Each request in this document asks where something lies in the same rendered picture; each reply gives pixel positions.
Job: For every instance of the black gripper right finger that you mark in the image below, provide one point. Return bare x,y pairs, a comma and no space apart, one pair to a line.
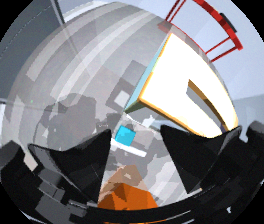
195,155

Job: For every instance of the small blue block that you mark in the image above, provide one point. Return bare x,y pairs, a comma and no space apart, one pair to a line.
124,135

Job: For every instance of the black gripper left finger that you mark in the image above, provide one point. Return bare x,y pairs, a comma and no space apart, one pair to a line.
82,166

